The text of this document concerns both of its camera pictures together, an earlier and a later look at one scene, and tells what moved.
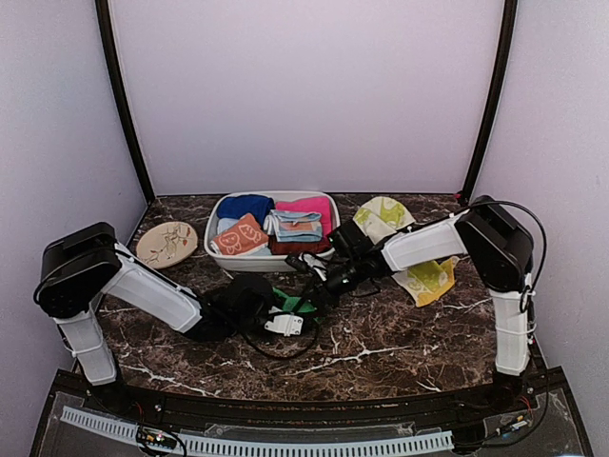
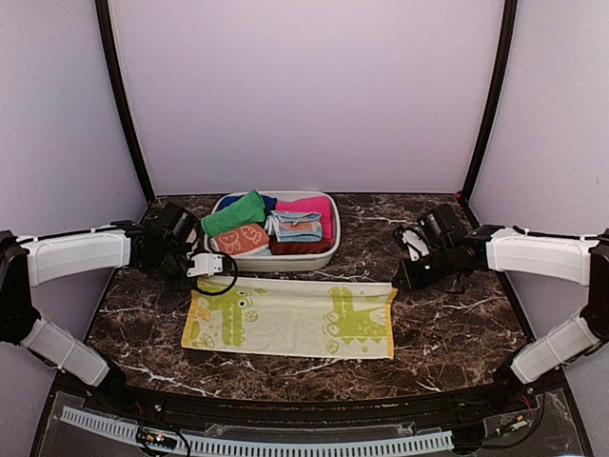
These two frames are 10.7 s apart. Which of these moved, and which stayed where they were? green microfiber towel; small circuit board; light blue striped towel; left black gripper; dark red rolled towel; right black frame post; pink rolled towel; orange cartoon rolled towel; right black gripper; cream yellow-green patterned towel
Moved: green microfiber towel; cream yellow-green patterned towel; left black gripper; right black gripper
Stayed: light blue striped towel; pink rolled towel; small circuit board; dark red rolled towel; right black frame post; orange cartoon rolled towel
